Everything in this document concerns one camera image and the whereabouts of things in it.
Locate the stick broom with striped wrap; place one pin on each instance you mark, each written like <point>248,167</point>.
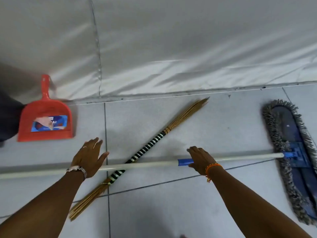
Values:
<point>148,145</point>

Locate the red plastic dustpan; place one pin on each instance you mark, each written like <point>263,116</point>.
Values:
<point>45,113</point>

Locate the person's right thumb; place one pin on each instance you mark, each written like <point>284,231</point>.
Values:
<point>192,165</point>

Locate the silver wristwatch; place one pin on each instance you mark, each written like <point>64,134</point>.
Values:
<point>80,169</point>

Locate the person's right hand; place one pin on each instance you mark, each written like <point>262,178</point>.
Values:
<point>203,159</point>

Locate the dark cloth object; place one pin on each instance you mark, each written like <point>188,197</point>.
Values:
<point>8,118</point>

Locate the person's left forearm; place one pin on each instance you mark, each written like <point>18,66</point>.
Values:
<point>42,208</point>

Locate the person's right forearm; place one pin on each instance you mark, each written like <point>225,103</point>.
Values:
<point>247,205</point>

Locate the person's left thumb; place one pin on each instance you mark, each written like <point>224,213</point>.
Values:
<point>102,157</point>

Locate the white fabric sheet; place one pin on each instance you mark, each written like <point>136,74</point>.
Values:
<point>188,42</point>

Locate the person's left hand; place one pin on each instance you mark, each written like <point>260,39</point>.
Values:
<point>85,159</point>

